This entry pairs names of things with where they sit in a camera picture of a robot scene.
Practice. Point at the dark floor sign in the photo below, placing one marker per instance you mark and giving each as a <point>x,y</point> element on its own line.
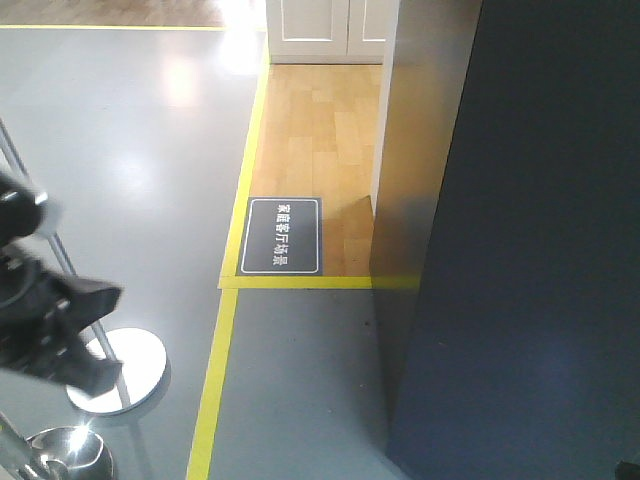
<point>282,236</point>

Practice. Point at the chrome stanchion post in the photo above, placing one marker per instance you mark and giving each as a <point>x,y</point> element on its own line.
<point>72,452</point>

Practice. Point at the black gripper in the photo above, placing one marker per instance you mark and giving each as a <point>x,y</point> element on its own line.
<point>36,339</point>

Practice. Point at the fridge door with shelves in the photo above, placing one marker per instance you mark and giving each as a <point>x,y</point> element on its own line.
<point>523,359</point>

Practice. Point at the white cabinet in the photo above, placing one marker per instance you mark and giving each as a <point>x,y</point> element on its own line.
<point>329,31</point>

